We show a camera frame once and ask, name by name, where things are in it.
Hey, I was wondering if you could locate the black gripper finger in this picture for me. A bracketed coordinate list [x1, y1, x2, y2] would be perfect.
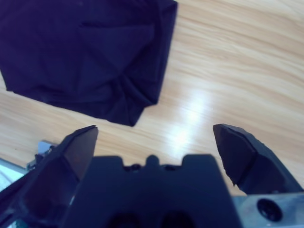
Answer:
[14, 125, 99, 225]
[212, 123, 304, 195]

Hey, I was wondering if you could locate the white metal mounting plate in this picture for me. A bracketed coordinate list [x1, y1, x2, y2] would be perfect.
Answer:
[38, 140, 59, 157]

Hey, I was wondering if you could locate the dark aluminium camera post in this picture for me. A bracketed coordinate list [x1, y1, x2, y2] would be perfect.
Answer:
[0, 171, 34, 214]

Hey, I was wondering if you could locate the black corner bracket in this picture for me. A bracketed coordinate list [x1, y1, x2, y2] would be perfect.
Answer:
[26, 152, 52, 171]

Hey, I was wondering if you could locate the black Unitree polo shirt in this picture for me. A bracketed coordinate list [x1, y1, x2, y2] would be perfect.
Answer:
[0, 0, 179, 128]

